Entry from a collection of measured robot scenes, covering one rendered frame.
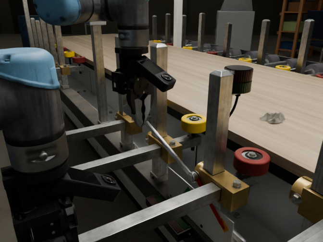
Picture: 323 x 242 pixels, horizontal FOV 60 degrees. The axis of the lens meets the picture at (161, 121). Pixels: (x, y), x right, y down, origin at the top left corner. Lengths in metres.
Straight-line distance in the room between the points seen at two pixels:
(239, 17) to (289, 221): 6.11
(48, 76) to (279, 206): 0.69
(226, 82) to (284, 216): 0.44
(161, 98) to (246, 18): 6.04
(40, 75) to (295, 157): 0.58
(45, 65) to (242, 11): 6.50
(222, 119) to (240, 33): 6.21
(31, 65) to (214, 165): 0.44
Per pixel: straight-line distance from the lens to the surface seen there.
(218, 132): 0.61
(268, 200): 0.88
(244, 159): 0.67
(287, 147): 0.77
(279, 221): 0.89
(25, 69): 0.35
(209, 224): 0.73
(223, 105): 0.59
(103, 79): 1.27
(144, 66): 0.68
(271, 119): 0.92
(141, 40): 0.68
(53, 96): 0.37
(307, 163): 0.72
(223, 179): 0.65
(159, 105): 0.80
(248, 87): 0.61
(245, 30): 6.80
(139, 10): 0.68
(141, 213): 0.57
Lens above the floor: 1.23
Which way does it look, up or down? 23 degrees down
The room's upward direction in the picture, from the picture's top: straight up
